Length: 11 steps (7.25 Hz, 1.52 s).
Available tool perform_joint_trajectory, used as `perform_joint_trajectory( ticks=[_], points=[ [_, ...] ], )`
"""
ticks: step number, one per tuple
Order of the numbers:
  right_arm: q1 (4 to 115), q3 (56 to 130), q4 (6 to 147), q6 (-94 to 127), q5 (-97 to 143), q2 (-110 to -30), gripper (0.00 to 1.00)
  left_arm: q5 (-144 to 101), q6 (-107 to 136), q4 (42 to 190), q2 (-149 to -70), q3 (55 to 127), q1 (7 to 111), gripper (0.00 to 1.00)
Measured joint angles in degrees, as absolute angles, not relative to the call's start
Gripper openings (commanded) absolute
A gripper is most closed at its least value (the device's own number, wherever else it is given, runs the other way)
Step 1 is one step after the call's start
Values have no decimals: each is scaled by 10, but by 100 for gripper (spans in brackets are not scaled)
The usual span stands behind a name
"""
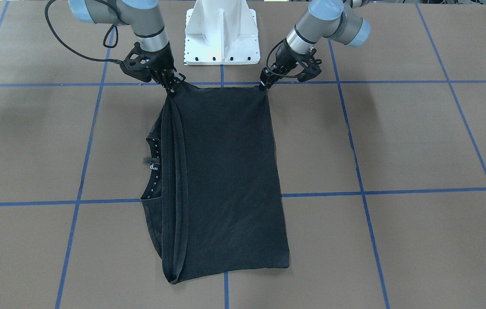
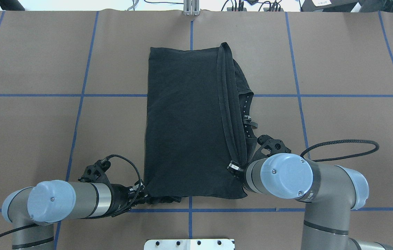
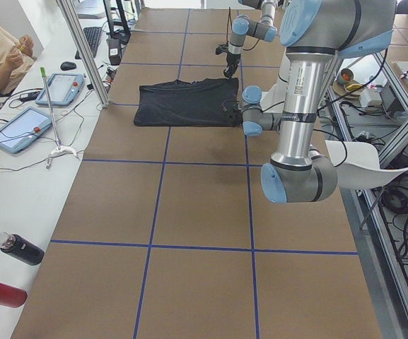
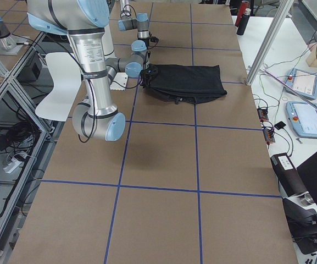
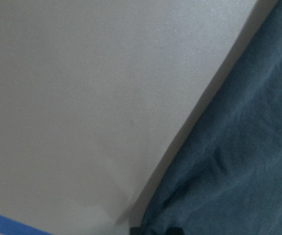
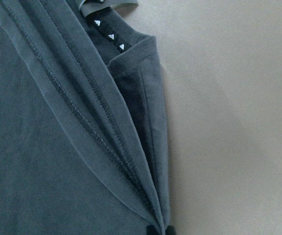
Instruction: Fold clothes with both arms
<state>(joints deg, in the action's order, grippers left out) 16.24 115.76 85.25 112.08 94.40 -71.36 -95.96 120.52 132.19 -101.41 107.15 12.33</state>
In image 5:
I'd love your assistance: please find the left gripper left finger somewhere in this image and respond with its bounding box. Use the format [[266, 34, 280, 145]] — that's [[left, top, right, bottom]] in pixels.
[[130, 227, 141, 235]]

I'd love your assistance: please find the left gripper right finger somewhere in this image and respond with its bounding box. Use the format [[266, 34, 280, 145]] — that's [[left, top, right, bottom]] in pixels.
[[166, 227, 183, 235]]

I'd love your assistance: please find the black graphic t-shirt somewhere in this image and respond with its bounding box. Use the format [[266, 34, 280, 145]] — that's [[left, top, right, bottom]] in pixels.
[[140, 0, 282, 235]]

